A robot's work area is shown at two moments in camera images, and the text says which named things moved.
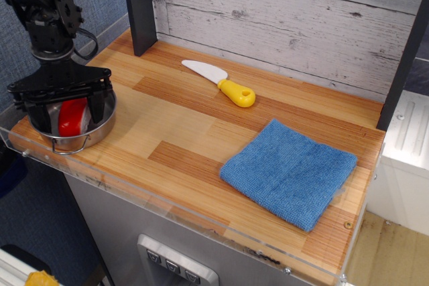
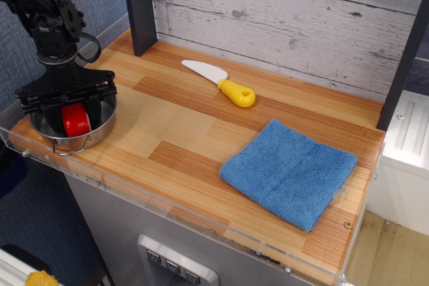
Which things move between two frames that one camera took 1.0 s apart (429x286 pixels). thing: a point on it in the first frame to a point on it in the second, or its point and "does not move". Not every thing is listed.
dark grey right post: [399, 81] does not move
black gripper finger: [39, 117] to [53, 115]
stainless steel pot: [68, 145] does not move
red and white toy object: [74, 117] does not move
